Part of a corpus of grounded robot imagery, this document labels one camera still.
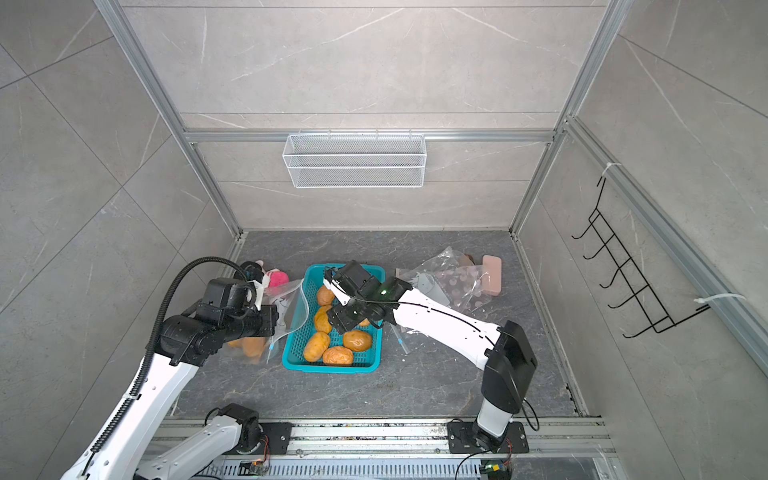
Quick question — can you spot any black corrugated cable hose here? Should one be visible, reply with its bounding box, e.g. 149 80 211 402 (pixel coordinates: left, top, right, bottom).
83 256 250 463

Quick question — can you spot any plush doll pink black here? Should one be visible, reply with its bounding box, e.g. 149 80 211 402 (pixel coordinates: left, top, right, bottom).
240 260 290 288

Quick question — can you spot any wrinkled brown potato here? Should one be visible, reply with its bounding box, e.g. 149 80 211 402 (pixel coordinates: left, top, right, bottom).
322 346 354 366

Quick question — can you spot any printed clear zipper bag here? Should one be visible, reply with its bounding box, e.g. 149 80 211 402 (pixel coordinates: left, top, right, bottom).
395 246 496 314

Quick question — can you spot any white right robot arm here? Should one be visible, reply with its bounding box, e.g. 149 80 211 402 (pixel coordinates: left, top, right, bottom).
323 277 538 451

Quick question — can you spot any round yellow potato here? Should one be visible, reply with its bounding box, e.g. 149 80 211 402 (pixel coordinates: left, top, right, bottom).
228 337 267 361

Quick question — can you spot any white wire mesh shelf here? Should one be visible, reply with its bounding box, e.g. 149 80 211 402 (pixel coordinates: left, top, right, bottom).
282 133 428 189

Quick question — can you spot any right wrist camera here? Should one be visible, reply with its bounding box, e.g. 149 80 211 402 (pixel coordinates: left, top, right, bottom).
324 261 381 298

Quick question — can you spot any teal plastic basket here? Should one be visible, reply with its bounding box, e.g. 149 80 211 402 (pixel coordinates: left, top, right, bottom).
282 263 382 375

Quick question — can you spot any smooth brown potato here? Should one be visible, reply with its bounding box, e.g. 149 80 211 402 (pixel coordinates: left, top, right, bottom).
342 330 373 352

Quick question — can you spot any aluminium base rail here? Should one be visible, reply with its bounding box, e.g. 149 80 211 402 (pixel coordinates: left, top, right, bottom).
140 418 627 479

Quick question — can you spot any black wire hook rack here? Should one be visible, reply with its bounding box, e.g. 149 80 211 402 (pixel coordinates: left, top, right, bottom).
570 178 711 339

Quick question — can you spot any pink rectangular box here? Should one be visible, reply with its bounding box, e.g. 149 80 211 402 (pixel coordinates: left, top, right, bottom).
481 255 503 296

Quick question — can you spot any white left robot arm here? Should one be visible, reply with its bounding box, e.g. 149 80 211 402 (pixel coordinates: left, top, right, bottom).
62 305 293 479

